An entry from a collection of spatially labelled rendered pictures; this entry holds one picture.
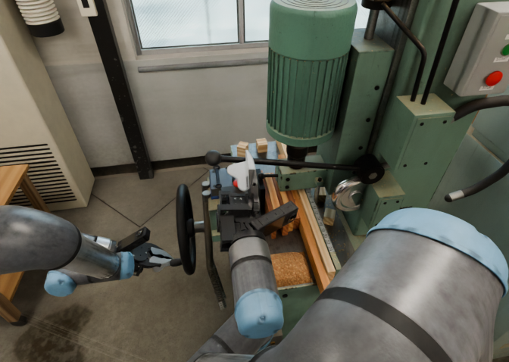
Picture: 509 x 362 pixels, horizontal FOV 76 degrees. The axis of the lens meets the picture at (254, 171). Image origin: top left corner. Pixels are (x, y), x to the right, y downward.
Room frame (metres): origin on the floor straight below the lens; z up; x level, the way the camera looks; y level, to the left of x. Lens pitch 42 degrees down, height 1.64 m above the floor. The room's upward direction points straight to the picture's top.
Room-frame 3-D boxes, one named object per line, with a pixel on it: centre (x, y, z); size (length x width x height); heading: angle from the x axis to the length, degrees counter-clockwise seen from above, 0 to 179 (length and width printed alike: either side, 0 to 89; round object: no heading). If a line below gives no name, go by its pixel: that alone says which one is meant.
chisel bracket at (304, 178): (0.71, -0.14, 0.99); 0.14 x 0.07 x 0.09; 99
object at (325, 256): (0.71, -0.14, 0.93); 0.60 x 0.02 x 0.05; 9
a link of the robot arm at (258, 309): (0.27, 0.00, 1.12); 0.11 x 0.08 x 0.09; 9
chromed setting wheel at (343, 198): (0.61, -0.27, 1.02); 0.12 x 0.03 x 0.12; 99
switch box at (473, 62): (0.62, -0.46, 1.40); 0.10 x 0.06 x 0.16; 99
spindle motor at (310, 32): (0.71, -0.12, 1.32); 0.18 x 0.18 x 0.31
